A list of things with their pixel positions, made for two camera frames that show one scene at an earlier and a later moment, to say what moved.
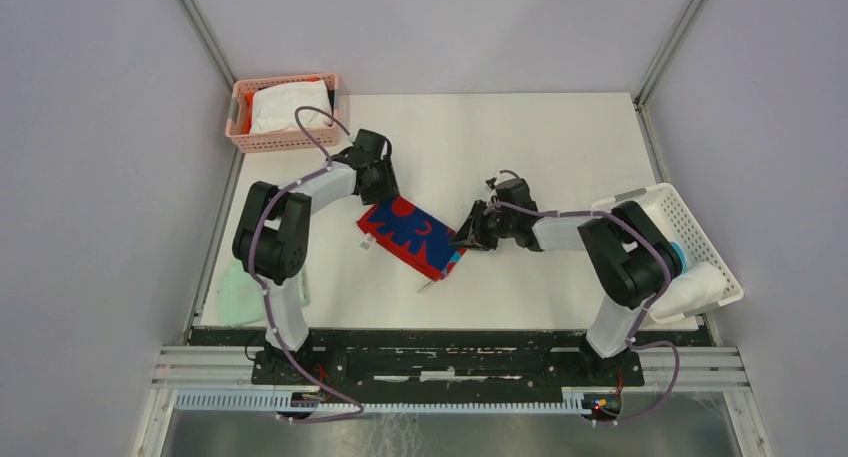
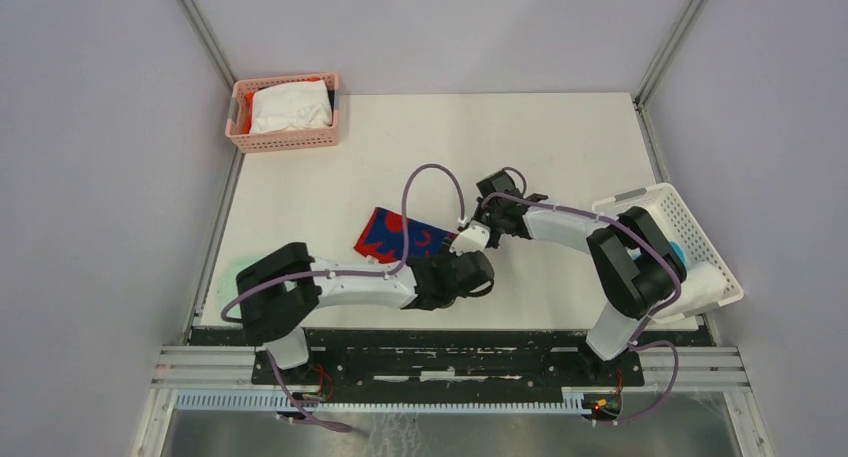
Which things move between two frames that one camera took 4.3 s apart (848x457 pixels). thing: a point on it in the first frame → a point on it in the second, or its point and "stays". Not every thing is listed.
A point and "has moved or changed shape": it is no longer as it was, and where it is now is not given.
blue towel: [679, 250] stays
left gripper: [388, 187] → [439, 259]
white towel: [701, 286] stays
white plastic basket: [664, 209] stays
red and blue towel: [414, 236] has moved or changed shape
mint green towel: [241, 296] stays
